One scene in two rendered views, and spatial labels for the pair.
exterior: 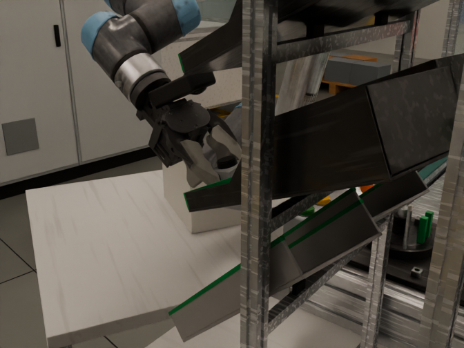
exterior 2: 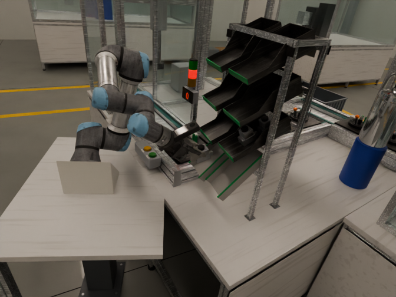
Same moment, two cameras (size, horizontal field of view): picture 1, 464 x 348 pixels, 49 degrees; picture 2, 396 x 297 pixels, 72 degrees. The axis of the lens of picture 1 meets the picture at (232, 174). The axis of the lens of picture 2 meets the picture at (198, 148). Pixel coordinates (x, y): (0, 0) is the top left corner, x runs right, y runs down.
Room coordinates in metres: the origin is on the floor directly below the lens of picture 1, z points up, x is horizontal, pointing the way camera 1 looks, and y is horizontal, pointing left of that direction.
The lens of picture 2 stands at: (0.44, 0.96, 1.79)
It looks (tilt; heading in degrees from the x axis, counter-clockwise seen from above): 32 degrees down; 286
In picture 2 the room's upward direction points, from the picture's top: 6 degrees clockwise
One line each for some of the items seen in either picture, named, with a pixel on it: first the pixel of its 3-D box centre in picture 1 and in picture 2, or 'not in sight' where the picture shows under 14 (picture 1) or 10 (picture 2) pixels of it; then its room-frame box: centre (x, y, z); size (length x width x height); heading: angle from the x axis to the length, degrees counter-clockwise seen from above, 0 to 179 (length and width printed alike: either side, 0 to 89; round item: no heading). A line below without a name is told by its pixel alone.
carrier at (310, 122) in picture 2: not in sight; (300, 113); (0.24, -1.09, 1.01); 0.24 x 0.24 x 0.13; 51
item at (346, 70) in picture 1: (351, 73); not in sight; (6.66, -1.56, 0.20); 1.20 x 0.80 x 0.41; 43
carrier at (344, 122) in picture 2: not in sight; (360, 121); (-0.20, -1.19, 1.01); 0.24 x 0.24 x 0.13; 51
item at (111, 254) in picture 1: (213, 216); (98, 184); (1.21, 0.05, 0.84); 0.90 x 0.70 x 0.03; 113
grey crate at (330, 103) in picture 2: not in sight; (310, 100); (0.06, -2.31, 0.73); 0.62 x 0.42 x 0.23; 141
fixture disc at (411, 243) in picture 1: (399, 236); not in sight; (0.86, -0.32, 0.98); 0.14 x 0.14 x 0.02
